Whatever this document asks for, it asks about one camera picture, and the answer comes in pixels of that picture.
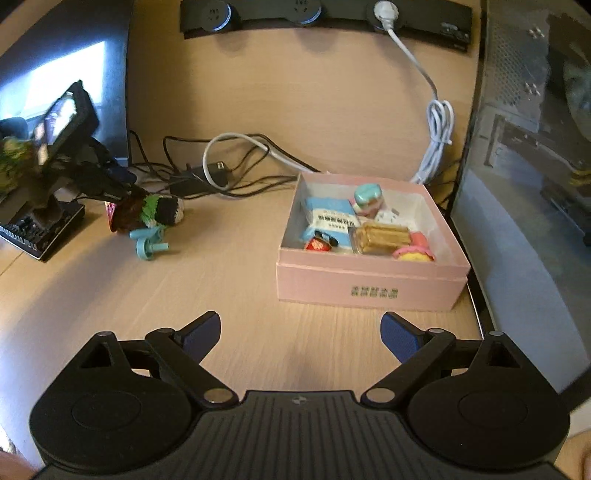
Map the white bundled cable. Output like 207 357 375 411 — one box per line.
373 0 455 184

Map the pink cardboard box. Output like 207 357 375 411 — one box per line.
276 172 472 315

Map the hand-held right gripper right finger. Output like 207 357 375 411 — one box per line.
361 311 525 407

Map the teal plastic toy handle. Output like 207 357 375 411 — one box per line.
129 225 171 260

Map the small figurine keychain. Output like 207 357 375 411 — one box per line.
304 233 340 252

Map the black keyboard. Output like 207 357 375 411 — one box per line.
0 200 86 263

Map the biscuit stick pack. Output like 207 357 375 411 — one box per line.
353 222 413 256

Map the blue and white packet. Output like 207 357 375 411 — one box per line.
300 196 358 252

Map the black cable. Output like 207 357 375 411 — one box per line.
164 134 301 200

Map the grey cable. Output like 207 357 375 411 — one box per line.
203 133 333 188

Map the black computer monitor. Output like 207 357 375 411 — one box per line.
0 0 134 167

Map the black wall power strip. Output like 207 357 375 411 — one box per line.
179 0 474 51

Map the black power adapter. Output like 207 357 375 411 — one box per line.
169 161 232 198

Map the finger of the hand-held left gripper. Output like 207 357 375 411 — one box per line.
88 136 132 183
69 162 137 205

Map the teal and pink round toy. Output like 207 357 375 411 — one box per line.
353 184 386 217

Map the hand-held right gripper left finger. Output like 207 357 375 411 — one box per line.
76 311 234 406

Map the crochet doll with brown hair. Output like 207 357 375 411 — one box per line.
105 193 186 234

